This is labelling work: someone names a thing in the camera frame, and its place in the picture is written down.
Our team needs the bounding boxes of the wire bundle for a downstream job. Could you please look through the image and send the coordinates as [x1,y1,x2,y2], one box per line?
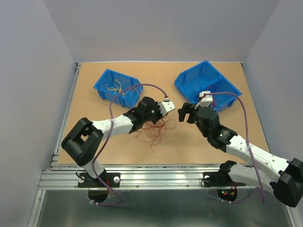
[134,117,177,153]

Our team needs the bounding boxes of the pink wire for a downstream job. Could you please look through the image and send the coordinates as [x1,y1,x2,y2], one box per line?
[123,85,144,99]

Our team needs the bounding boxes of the yellow wire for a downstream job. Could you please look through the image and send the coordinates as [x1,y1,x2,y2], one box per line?
[106,79,126,97]

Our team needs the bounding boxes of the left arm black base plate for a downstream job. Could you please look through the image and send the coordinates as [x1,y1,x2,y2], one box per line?
[76,171,121,188]

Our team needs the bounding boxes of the aluminium frame rails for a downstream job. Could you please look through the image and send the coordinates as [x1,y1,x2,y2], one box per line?
[28,61,294,227]

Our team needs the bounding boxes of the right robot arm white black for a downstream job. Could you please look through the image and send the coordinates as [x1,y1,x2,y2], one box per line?
[178,103,303,208]

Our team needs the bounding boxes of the large divided blue bin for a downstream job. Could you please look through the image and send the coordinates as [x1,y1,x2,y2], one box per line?
[174,61,242,104]

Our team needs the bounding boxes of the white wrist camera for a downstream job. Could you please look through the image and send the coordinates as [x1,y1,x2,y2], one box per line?
[158,101,176,116]
[195,91,213,109]

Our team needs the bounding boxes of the red wire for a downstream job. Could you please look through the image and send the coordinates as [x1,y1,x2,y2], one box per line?
[202,84,224,107]

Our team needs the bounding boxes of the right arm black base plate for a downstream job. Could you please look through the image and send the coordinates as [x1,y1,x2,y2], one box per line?
[200,172,246,188]

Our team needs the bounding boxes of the small blue bin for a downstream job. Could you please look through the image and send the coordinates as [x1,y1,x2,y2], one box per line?
[93,69,143,109]

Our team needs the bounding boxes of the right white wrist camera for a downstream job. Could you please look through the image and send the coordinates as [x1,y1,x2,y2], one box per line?
[195,91,213,109]

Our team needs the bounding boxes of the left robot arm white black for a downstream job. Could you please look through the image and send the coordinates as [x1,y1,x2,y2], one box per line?
[61,96,175,186]

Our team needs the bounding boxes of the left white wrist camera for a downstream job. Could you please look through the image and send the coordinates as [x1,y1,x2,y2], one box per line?
[158,101,176,116]

